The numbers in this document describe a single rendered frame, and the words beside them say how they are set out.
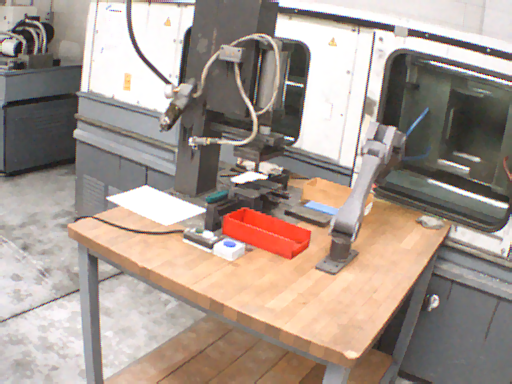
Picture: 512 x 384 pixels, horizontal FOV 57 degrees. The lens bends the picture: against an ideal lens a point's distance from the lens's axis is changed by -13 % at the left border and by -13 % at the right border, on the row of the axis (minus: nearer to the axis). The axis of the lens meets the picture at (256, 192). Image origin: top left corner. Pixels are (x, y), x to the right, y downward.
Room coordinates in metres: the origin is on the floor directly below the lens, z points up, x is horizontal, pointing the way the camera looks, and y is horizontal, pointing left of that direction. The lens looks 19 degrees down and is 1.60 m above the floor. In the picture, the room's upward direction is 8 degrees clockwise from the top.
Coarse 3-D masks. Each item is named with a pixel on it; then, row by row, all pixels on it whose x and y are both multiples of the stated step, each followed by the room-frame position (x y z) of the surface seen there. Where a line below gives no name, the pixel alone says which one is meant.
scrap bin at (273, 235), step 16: (224, 224) 1.55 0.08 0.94; (240, 224) 1.53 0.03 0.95; (256, 224) 1.63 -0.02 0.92; (272, 224) 1.60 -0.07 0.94; (288, 224) 1.58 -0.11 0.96; (240, 240) 1.52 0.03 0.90; (256, 240) 1.50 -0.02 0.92; (272, 240) 1.47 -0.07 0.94; (288, 240) 1.45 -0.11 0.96; (304, 240) 1.55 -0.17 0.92; (288, 256) 1.44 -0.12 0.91
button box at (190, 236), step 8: (80, 216) 1.55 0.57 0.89; (88, 216) 1.53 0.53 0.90; (112, 224) 1.49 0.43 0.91; (136, 232) 1.47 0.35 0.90; (144, 232) 1.47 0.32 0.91; (152, 232) 1.48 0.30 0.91; (160, 232) 1.48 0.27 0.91; (168, 232) 1.50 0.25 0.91; (184, 232) 1.47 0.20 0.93; (192, 232) 1.47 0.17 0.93; (184, 240) 1.46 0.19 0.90; (192, 240) 1.45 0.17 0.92; (200, 240) 1.43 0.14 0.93; (208, 240) 1.43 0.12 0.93; (216, 240) 1.44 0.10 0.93; (208, 248) 1.42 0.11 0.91
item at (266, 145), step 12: (228, 132) 1.83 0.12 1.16; (240, 132) 1.80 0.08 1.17; (264, 132) 1.79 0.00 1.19; (252, 144) 1.77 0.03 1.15; (264, 144) 1.75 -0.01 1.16; (276, 144) 1.76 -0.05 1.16; (240, 156) 1.72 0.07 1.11; (252, 156) 1.70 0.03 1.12; (264, 156) 1.72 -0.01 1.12; (276, 156) 1.80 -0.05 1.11
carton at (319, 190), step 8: (304, 184) 1.96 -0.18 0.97; (312, 184) 2.03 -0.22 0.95; (320, 184) 2.06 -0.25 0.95; (328, 184) 2.04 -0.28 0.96; (336, 184) 2.02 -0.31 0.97; (304, 192) 1.96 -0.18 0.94; (312, 192) 1.95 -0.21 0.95; (320, 192) 1.93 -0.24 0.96; (328, 192) 1.91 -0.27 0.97; (336, 192) 2.02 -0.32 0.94; (344, 192) 2.00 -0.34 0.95; (312, 200) 1.94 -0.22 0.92; (320, 200) 1.93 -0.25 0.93; (328, 200) 1.91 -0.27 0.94; (336, 200) 1.90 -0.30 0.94; (344, 200) 1.88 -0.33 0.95; (368, 200) 1.95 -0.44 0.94; (336, 208) 1.89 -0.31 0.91; (368, 208) 1.92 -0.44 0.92
